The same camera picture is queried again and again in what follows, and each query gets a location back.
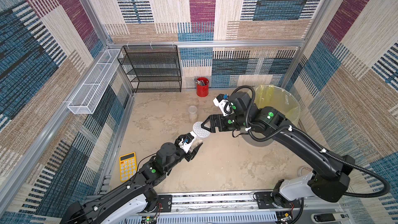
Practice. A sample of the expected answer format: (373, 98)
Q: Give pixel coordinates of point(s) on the patterned white jar lid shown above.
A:
(199, 132)

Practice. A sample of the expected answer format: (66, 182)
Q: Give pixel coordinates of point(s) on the yellow calculator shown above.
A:
(127, 166)

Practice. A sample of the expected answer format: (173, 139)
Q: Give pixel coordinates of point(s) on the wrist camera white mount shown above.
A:
(186, 148)
(221, 101)

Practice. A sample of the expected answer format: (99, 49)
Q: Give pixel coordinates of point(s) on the large plastic jar of rice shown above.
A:
(197, 142)

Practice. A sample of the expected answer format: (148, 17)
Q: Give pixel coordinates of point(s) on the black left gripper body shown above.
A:
(186, 155)

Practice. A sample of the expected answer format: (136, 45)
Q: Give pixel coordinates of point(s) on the black device on rail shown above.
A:
(329, 217)

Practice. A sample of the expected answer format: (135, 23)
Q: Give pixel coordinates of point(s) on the roll of tape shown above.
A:
(304, 170)

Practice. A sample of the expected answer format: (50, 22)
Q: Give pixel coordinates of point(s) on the aluminium mounting rail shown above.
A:
(233, 207)

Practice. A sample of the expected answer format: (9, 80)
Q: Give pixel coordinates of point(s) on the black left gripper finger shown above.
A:
(184, 139)
(192, 154)

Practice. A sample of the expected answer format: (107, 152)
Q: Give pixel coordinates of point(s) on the grey bin with yellow bag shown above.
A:
(273, 97)

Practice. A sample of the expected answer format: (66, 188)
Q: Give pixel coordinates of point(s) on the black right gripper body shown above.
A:
(216, 123)

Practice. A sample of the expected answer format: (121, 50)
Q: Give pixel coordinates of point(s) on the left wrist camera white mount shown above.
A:
(186, 148)

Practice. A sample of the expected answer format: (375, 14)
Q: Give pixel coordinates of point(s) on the black wire shelf rack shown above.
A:
(152, 68)

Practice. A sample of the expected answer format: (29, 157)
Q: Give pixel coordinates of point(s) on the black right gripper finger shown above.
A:
(208, 126)
(210, 120)

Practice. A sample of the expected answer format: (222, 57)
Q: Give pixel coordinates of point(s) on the red cup with utensils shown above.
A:
(202, 86)

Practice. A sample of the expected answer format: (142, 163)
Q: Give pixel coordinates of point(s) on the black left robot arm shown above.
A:
(137, 194)

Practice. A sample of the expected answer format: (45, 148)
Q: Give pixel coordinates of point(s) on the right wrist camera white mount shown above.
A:
(221, 101)

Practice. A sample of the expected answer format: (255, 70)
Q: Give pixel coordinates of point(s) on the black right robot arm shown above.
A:
(329, 179)

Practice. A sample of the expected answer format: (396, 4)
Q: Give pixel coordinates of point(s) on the small plastic jar with rice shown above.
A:
(193, 113)

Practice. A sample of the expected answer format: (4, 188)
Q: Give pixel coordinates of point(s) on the white mesh wall basket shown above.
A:
(89, 94)

